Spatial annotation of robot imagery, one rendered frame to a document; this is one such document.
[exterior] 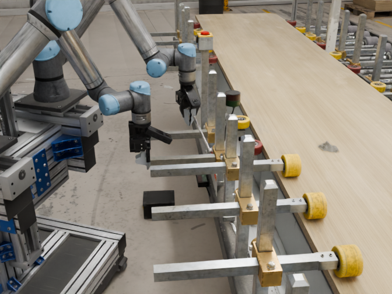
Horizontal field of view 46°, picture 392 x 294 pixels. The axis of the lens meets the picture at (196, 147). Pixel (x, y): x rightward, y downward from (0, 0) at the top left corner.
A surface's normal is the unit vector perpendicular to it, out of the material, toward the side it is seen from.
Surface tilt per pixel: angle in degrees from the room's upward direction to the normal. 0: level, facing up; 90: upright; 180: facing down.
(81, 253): 0
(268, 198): 90
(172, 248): 0
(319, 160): 0
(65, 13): 85
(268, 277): 90
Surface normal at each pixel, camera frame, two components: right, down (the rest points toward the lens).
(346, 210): 0.00, -0.89
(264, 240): 0.11, 0.46
